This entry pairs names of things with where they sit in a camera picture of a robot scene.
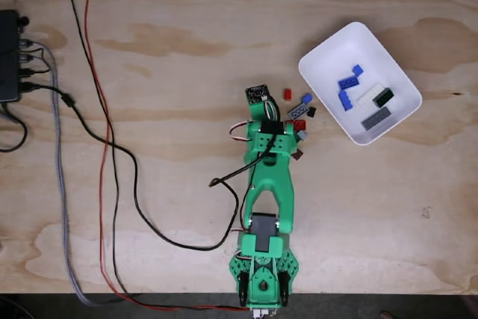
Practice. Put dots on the small blue lego brick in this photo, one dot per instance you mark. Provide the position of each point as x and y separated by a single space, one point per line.
305 98
357 70

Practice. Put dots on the white long lego plate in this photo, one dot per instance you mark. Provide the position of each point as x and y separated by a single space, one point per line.
367 96

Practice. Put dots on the red upturned lego brick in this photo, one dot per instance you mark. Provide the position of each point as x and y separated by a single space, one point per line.
300 124

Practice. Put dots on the blue lego plate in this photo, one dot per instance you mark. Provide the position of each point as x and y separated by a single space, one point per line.
345 100
349 81

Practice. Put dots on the black usb hub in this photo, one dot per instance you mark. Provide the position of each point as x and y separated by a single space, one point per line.
7 57

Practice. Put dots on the small red lego brick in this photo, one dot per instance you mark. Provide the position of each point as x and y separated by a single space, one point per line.
287 94

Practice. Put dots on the dark green lego brick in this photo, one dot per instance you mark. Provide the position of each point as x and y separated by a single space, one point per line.
383 96

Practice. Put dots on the black round knob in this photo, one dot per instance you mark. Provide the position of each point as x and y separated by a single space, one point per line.
23 20

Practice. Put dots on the white plastic bin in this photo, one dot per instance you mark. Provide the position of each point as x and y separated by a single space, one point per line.
336 50

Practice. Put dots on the dark grey long lego plate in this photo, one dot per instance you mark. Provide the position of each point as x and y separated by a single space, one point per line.
376 118

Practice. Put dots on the small light grey lego brick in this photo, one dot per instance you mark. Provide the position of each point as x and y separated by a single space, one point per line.
302 135

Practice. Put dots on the small black lego brick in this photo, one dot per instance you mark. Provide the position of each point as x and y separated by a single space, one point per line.
311 111

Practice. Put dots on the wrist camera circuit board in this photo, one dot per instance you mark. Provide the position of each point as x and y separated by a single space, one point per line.
257 95

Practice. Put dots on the grey upturned lego brick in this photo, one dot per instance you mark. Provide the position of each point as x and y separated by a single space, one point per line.
297 111

